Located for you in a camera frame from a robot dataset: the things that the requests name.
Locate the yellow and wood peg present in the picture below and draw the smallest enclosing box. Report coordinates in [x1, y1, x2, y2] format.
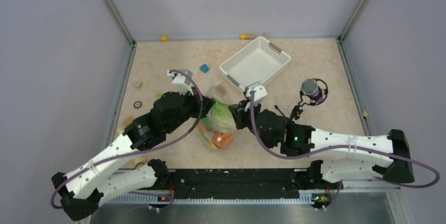
[240, 34, 256, 40]

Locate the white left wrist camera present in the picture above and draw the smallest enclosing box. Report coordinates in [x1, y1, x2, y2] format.
[167, 69, 193, 94]

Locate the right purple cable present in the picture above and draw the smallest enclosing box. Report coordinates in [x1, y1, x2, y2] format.
[249, 90, 441, 211]

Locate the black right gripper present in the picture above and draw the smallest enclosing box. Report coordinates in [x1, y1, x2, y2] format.
[229, 98, 275, 149]

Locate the green lettuce leaf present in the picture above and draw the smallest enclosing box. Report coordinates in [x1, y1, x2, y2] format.
[200, 100, 236, 133]

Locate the orange mini pumpkin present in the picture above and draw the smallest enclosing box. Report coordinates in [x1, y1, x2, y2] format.
[211, 132, 234, 149]

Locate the purple cable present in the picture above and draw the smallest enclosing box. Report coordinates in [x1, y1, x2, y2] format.
[50, 69, 204, 212]
[249, 90, 441, 211]

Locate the wooden rectangular block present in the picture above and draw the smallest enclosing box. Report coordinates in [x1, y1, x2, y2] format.
[122, 116, 134, 127]

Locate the microphone on black tripod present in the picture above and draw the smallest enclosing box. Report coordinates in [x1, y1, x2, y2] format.
[274, 78, 329, 121]

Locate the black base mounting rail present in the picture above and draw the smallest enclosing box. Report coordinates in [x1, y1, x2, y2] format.
[153, 168, 344, 202]

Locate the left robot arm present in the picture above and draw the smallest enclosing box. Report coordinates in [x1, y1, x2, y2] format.
[52, 88, 216, 221]

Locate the cream cylinder block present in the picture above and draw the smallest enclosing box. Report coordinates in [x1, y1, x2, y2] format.
[121, 156, 148, 169]

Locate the brown lego brick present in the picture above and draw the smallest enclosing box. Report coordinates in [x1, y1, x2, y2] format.
[215, 85, 227, 97]

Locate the clear zip top bag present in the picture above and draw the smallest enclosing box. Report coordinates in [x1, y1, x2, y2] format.
[197, 84, 237, 149]

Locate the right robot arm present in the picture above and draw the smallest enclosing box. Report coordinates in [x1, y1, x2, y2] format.
[228, 100, 415, 188]

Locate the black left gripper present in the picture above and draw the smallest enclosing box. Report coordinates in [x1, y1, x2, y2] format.
[166, 86, 216, 134]

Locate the blue block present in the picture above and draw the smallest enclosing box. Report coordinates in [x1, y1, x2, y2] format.
[199, 64, 209, 73]

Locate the small wooden cube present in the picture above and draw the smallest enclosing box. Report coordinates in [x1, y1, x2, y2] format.
[133, 81, 143, 89]

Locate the small black ring wheel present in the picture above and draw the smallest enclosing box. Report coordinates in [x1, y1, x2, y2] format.
[133, 101, 142, 109]

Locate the white perforated plastic basket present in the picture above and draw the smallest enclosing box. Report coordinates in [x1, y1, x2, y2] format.
[219, 36, 291, 92]

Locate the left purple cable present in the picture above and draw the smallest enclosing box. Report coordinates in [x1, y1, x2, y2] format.
[50, 69, 204, 212]

